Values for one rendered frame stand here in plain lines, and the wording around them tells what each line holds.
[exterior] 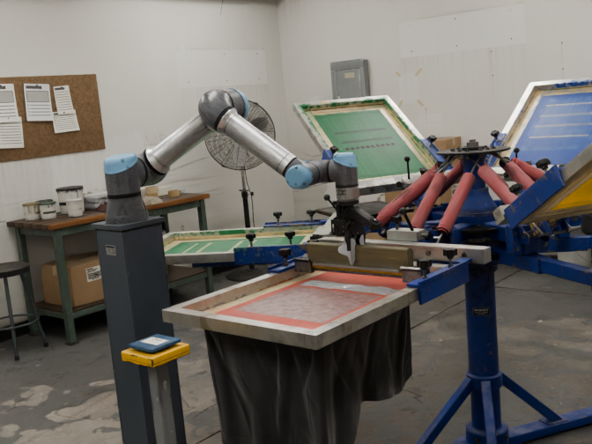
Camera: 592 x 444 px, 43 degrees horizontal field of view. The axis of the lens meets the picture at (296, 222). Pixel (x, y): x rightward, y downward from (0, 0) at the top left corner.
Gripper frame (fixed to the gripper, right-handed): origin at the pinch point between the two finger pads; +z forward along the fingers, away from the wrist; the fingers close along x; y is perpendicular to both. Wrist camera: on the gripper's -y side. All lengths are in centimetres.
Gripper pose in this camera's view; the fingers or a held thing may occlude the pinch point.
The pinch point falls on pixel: (357, 260)
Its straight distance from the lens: 249.2
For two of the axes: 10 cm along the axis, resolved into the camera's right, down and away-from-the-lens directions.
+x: -6.4, 1.7, -7.5
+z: 0.8, 9.8, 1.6
